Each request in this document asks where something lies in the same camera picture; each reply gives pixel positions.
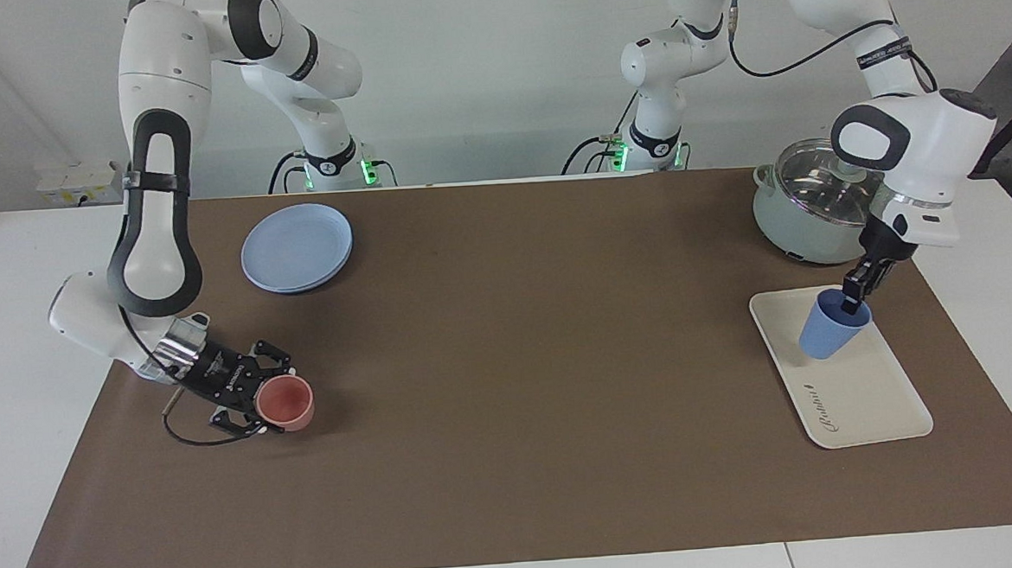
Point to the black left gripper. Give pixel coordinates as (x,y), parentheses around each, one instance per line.
(889,238)

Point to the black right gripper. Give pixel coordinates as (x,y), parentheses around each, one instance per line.
(221,377)

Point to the pink plastic cup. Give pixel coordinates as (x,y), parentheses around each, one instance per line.
(285,404)

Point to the dark blue plastic cup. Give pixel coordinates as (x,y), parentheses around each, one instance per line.
(829,332)

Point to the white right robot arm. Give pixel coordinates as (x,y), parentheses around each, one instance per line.
(158,164)

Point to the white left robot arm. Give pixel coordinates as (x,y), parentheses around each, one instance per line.
(914,141)

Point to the cream rectangular tray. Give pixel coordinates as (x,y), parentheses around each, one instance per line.
(858,395)

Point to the pale green cooking pot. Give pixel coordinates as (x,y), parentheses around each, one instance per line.
(802,238)

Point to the glass pot lid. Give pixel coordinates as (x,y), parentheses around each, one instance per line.
(813,186)

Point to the pale blue plate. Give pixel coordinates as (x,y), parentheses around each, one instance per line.
(296,247)

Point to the black stand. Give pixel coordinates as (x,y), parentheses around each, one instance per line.
(997,150)

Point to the brown table mat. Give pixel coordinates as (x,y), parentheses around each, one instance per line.
(520,387)

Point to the white power strip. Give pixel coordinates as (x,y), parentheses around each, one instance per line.
(76,185)

